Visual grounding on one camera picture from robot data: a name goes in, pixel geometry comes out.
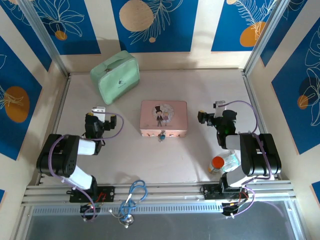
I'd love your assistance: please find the purple right wrist cable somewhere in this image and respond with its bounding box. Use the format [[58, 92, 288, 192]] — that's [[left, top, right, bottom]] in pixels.
[[219, 100, 263, 141]]

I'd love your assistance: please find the clear bottle with orange cap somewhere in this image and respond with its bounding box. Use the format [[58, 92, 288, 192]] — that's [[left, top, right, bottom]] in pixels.
[[207, 152, 241, 175]]

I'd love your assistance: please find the aluminium table side rail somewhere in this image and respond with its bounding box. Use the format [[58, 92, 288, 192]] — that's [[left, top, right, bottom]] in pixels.
[[24, 74, 72, 187], [241, 72, 285, 181]]

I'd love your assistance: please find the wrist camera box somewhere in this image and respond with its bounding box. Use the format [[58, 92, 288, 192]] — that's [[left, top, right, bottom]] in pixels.
[[213, 100, 227, 118], [91, 106, 107, 123]]

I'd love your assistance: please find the purple wrist cable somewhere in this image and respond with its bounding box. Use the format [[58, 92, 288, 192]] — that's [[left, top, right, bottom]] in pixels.
[[101, 112, 125, 140], [219, 100, 263, 141]]

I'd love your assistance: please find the pink wedding print tin box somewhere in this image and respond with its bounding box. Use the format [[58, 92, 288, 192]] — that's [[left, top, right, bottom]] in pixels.
[[138, 100, 188, 138]]

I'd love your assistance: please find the aluminium table front rail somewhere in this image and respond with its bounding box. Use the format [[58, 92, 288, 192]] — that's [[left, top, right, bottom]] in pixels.
[[21, 181, 297, 207]]

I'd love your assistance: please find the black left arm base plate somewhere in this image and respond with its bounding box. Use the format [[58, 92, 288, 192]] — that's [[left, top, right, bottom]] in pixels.
[[69, 186, 116, 204]]

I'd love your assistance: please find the blue stethoscope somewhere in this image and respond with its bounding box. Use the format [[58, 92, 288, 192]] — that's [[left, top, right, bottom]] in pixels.
[[109, 179, 149, 230]]

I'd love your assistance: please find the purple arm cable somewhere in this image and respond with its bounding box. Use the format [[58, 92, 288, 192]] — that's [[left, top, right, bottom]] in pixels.
[[48, 134, 101, 222], [221, 134, 275, 220]]

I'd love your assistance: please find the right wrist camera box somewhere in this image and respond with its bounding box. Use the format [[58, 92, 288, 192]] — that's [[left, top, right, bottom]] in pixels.
[[213, 100, 227, 118]]

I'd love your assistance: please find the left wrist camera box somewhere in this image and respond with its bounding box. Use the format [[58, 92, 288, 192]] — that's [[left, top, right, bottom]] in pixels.
[[91, 106, 107, 123]]

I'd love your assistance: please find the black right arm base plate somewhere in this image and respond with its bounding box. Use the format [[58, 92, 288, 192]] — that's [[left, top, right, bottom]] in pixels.
[[203, 183, 249, 201]]

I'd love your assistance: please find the aluminium frame post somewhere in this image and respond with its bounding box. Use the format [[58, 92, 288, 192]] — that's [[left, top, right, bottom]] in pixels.
[[19, 0, 70, 77], [243, 0, 292, 75]]

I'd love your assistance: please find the mint green zip pouch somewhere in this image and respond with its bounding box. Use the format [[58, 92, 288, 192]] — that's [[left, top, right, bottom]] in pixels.
[[89, 50, 141, 106]]

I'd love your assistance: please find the purple left wrist cable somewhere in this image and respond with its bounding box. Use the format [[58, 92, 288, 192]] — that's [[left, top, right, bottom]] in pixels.
[[101, 112, 125, 140]]

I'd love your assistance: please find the slotted grey cable duct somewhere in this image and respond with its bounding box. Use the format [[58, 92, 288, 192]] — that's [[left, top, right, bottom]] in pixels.
[[29, 201, 294, 216]]

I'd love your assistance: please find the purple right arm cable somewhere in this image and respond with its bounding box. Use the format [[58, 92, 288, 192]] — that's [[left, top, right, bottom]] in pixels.
[[221, 134, 275, 220]]

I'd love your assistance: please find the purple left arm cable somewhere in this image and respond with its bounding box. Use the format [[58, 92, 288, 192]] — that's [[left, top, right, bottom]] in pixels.
[[48, 134, 101, 222]]

